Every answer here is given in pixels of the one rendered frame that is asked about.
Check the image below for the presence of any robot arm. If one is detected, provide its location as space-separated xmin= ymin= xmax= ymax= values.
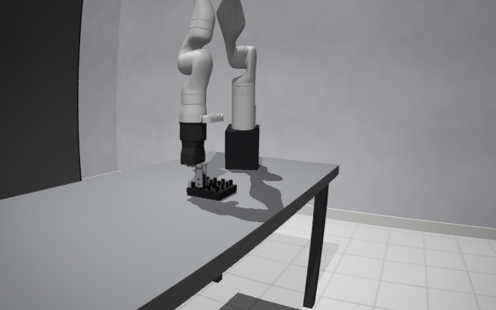
xmin=178 ymin=0 xmax=257 ymax=130

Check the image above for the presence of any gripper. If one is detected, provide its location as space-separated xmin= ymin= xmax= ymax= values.
xmin=179 ymin=104 xmax=223 ymax=188

